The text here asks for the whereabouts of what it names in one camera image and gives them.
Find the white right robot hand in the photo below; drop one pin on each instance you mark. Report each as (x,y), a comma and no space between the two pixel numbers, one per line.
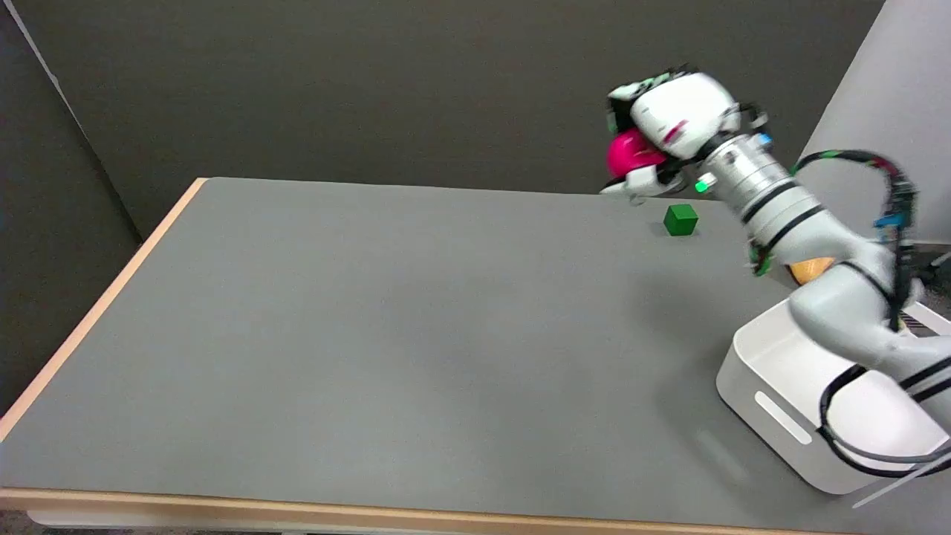
(680,115)

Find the pink ball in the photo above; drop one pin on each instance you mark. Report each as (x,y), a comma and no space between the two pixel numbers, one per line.
(630,153)

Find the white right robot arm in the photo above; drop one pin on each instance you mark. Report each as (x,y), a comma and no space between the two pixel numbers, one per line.
(802,230)

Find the white plastic box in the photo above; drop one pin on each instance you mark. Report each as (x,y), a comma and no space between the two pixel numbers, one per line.
(787,386)

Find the green cube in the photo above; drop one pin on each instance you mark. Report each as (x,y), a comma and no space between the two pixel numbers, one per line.
(680,220)

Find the orange round object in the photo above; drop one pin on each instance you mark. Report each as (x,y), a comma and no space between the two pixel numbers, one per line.
(810,269)

